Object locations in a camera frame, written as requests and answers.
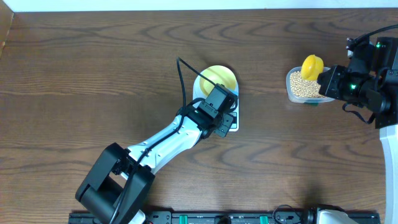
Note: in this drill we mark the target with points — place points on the white digital kitchen scale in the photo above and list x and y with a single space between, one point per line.
198 94

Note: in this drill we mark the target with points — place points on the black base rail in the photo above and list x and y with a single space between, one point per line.
282 214

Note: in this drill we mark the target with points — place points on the clear plastic container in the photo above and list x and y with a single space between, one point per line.
297 99

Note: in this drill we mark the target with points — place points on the pale yellow plastic bowl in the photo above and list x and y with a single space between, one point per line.
217 74

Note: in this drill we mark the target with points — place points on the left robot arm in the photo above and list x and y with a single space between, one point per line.
117 184

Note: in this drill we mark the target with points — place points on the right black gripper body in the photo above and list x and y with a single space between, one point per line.
341 86

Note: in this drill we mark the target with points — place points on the yellow measuring scoop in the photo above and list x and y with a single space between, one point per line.
311 68

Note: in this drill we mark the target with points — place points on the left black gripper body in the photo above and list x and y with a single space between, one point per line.
224 126

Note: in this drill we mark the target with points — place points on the pile of soybeans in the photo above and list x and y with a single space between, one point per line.
304 88

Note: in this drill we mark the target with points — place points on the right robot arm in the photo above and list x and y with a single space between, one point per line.
370 80

